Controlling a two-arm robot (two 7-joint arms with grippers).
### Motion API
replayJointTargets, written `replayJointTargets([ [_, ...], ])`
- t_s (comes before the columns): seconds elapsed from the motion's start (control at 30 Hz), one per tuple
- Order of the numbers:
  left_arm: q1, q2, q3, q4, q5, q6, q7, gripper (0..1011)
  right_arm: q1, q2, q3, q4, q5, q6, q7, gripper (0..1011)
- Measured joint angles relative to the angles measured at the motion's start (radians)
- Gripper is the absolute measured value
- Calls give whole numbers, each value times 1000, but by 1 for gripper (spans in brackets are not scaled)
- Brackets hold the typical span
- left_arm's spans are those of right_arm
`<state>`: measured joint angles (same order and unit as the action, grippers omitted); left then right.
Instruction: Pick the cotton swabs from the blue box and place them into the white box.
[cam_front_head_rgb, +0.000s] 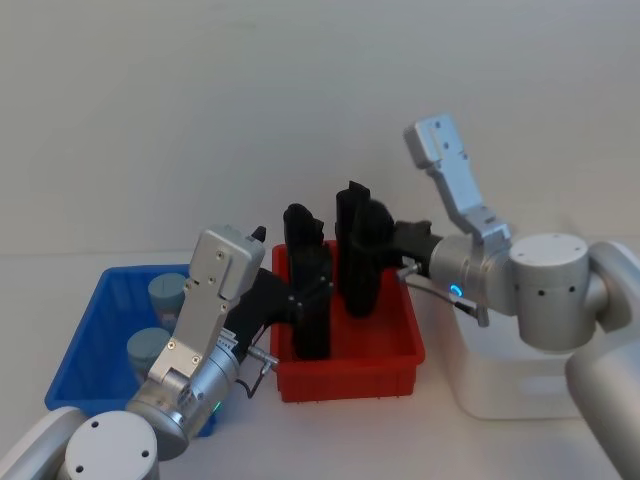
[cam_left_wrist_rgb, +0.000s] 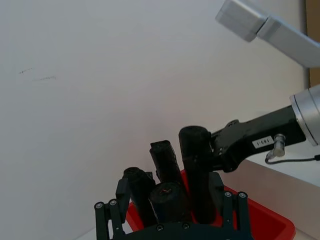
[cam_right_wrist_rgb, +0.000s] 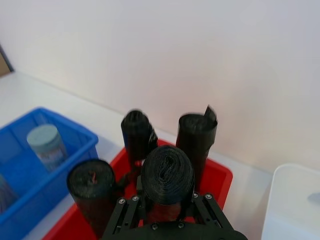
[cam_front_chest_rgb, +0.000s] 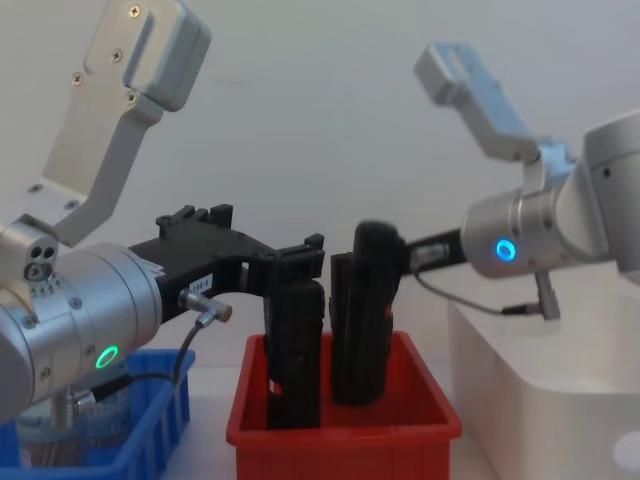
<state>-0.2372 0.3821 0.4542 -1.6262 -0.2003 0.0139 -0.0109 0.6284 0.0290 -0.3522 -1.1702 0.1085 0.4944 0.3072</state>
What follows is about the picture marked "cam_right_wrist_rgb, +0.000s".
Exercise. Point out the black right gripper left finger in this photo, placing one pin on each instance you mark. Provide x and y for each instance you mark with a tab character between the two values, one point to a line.
125	215

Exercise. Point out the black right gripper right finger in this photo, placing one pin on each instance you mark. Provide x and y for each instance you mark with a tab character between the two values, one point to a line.
207	210

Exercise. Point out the black trash bag roll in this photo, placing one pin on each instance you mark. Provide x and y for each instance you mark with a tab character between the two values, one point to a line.
167	172
136	135
91	185
195	142

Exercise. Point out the red plastic bin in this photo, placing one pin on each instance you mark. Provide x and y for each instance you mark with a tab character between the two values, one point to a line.
215	177

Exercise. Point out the white translucent plastic container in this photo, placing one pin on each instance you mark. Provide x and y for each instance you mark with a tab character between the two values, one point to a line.
295	205

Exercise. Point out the blue plastic bin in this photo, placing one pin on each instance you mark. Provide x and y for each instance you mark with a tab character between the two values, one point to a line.
27	180

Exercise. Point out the canister with teal lid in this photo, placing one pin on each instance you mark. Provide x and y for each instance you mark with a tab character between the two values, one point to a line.
47	145

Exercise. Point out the brown cardboard box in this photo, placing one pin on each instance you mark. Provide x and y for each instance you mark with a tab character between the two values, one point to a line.
3	65

